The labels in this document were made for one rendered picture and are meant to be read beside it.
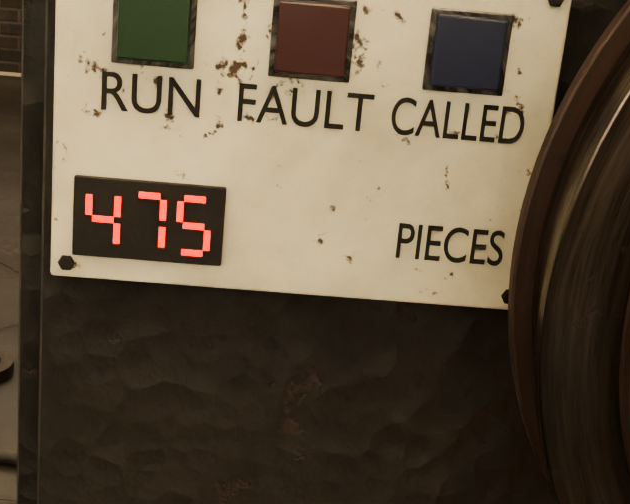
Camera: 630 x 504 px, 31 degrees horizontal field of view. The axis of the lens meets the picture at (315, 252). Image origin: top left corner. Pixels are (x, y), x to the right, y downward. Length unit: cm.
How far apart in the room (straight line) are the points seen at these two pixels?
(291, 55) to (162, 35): 7
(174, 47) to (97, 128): 6
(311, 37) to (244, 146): 7
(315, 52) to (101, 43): 11
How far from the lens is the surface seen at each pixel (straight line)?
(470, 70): 60
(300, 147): 61
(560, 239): 50
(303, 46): 59
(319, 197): 61
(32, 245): 75
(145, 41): 59
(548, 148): 55
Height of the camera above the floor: 128
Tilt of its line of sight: 18 degrees down
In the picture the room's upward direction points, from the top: 6 degrees clockwise
